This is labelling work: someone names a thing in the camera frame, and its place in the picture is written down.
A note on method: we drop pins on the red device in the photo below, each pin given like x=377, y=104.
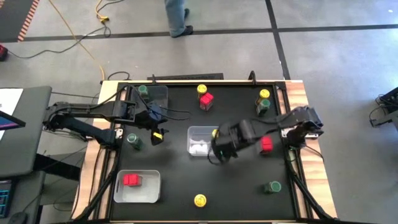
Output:
x=3, y=53

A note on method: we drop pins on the lit computer screen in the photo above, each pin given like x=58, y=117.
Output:
x=7, y=123

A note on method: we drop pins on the silver mounting plate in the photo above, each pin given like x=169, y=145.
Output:
x=118, y=133
x=285, y=133

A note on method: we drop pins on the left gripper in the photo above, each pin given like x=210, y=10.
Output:
x=149, y=116

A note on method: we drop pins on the backlit keyboard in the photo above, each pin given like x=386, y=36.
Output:
x=4, y=199

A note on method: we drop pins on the black ribbed strip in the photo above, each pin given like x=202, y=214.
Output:
x=186, y=76

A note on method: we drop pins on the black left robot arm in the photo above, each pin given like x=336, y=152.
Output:
x=93, y=109

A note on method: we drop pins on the white plastic bin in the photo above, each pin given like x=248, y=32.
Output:
x=146, y=189

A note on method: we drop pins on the black orange-striped floor mat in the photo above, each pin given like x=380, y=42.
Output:
x=12, y=18

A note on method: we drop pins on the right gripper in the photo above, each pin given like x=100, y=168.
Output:
x=237, y=135

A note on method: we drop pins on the clear plastic bin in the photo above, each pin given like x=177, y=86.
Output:
x=199, y=146
x=158, y=93

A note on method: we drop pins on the yellow-lid spice bottle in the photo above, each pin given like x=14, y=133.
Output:
x=264, y=93
x=214, y=133
x=201, y=89
x=200, y=200

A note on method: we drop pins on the red-lid smoked paprika tin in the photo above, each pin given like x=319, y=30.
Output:
x=206, y=100
x=266, y=145
x=131, y=180

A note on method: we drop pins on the white paper sheet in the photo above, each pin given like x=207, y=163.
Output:
x=11, y=99

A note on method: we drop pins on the black clamp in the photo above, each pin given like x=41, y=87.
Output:
x=252, y=77
x=153, y=79

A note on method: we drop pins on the green-lid spice jar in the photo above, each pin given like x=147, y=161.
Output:
x=133, y=138
x=143, y=90
x=264, y=104
x=275, y=186

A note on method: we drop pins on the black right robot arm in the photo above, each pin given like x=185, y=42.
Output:
x=298, y=116

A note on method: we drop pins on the grey side desk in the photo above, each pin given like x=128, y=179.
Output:
x=28, y=140

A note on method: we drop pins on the wooden table board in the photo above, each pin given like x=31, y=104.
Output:
x=314, y=174

